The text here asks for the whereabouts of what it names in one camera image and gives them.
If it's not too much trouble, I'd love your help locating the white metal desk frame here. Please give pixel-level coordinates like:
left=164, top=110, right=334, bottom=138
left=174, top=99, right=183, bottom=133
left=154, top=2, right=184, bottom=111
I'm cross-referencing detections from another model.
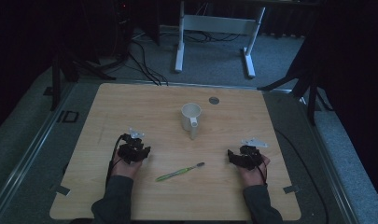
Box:
left=174, top=0, right=267, bottom=79

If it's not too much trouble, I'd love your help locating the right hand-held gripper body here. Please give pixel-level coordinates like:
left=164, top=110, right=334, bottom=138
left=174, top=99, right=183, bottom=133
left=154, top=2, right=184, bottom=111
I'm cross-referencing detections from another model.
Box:
left=234, top=137, right=269, bottom=172

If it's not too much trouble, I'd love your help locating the person's left hand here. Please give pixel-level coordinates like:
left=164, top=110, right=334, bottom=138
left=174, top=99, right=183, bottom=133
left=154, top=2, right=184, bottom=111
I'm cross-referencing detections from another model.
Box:
left=110, top=151, right=144, bottom=181

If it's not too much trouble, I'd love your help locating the black thin floor cable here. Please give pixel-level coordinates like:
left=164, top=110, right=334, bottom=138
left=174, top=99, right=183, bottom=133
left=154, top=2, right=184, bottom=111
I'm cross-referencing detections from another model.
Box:
left=273, top=126, right=330, bottom=224

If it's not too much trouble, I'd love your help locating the white cup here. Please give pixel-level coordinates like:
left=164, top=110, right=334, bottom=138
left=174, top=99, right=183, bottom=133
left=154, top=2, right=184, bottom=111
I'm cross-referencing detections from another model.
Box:
left=180, top=102, right=203, bottom=141

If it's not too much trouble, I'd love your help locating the dark equipment with red light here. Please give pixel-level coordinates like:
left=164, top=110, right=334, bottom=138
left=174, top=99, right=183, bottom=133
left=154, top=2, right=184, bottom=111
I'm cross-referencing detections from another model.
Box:
left=110, top=0, right=135, bottom=62

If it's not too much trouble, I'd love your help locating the grey tape piece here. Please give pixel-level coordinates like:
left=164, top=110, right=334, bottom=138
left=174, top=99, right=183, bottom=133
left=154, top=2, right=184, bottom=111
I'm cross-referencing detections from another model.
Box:
left=282, top=184, right=301, bottom=195
left=49, top=183, right=72, bottom=197

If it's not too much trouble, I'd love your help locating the red black right gripper cable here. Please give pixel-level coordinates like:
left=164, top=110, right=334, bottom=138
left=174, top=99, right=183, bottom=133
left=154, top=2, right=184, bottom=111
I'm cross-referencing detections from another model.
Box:
left=257, top=157, right=269, bottom=187

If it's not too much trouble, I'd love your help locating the person's right hand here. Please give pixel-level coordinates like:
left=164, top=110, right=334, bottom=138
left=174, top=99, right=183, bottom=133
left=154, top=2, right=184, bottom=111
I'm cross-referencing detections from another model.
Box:
left=237, top=154, right=271, bottom=188

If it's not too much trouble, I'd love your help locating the metal floor rail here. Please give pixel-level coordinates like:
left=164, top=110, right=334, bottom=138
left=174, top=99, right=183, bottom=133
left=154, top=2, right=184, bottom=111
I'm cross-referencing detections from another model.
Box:
left=0, top=81, right=78, bottom=217
left=297, top=95, right=361, bottom=224

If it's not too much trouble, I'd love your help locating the black floor cables bundle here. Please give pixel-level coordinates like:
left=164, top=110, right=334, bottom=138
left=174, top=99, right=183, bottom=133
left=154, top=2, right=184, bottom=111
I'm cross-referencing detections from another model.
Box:
left=126, top=38, right=170, bottom=87

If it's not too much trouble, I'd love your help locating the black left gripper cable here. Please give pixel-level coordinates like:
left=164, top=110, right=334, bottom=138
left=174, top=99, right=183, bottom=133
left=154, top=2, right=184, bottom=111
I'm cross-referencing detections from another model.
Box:
left=105, top=134, right=125, bottom=189

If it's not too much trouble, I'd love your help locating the green toothbrush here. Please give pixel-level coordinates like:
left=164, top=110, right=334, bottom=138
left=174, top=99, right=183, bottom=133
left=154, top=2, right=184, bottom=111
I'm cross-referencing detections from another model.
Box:
left=154, top=161, right=206, bottom=183

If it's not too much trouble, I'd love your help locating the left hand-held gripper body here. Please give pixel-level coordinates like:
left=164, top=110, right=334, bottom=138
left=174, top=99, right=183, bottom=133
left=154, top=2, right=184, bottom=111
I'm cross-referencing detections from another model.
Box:
left=117, top=126, right=147, bottom=165

